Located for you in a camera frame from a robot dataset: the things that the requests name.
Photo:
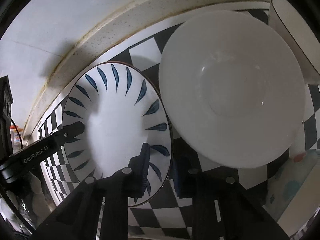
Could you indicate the floral enamel bowl blue rim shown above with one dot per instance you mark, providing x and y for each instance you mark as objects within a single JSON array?
[{"x": 292, "y": 187}]

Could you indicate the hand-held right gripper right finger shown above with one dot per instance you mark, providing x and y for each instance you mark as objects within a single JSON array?
[{"x": 179, "y": 180}]

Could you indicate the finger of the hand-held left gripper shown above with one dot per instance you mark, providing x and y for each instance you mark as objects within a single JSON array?
[{"x": 73, "y": 130}]

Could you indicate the black and white checkered mat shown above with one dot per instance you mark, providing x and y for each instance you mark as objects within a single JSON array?
[{"x": 145, "y": 51}]

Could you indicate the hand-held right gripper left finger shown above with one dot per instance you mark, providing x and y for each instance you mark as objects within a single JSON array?
[{"x": 143, "y": 172}]

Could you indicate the bottle with orange cap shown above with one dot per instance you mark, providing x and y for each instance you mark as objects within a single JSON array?
[{"x": 17, "y": 136}]

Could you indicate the orange lid jar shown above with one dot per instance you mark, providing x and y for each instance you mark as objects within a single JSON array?
[{"x": 17, "y": 130}]

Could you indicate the white plate with blue marks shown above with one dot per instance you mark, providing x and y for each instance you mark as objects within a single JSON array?
[{"x": 232, "y": 87}]

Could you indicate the white bowl with blue leaves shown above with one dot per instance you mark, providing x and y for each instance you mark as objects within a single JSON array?
[{"x": 117, "y": 120}]

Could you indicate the white bowl with dark rim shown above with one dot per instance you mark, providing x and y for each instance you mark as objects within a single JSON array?
[{"x": 295, "y": 30}]

